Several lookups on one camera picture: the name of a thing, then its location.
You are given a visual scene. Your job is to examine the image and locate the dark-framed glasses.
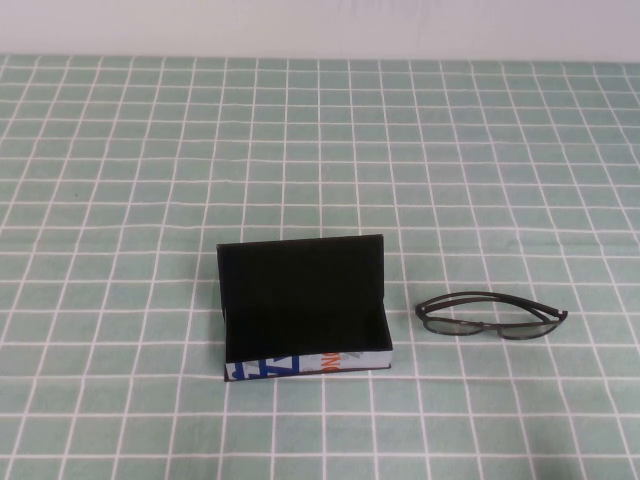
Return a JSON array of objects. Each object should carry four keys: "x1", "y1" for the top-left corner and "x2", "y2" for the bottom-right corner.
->
[{"x1": 413, "y1": 291, "x2": 571, "y2": 342}]

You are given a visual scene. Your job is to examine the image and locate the green white checked tablecloth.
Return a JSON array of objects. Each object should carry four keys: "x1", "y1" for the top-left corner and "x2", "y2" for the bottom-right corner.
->
[{"x1": 0, "y1": 52, "x2": 640, "y2": 480}]

